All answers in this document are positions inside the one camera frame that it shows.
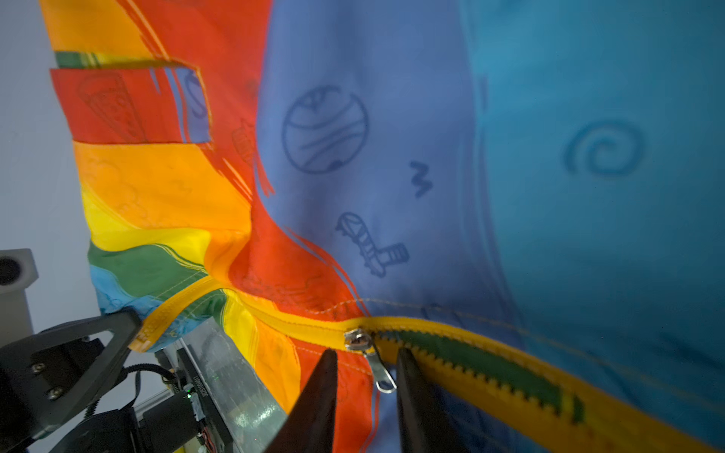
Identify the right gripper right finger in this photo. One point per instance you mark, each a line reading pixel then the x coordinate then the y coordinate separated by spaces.
pixel 424 426

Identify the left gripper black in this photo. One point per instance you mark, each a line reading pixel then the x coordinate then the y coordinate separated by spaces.
pixel 50 377

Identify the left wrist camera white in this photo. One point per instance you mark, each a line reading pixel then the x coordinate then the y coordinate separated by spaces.
pixel 18 273

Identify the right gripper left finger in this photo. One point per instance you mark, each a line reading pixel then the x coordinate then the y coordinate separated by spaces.
pixel 310 426

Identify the rainbow striped jacket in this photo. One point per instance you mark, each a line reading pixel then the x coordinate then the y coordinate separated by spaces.
pixel 529 195

